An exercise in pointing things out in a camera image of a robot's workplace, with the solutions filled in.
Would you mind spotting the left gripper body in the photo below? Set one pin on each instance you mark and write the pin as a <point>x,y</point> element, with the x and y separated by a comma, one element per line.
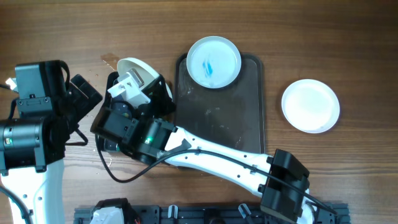
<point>77,104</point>

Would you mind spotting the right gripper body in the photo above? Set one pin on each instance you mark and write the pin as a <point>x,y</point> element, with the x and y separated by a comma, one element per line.
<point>159,106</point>

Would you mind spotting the white plate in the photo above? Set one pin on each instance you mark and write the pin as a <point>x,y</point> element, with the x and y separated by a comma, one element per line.
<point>213,62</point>
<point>310,106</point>
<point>152,79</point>

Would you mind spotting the white plate top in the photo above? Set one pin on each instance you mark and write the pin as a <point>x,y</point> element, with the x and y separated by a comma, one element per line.
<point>213,62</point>

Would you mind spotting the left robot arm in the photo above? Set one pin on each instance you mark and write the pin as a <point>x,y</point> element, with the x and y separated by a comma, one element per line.
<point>34,137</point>

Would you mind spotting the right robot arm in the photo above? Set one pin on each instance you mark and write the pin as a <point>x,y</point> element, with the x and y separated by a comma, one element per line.
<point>281,181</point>

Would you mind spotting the black water basin tray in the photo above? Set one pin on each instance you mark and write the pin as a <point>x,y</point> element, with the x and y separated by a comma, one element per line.
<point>104,144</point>

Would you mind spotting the dark brown serving tray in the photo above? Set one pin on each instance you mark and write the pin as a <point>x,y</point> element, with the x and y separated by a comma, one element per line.
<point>232,116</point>

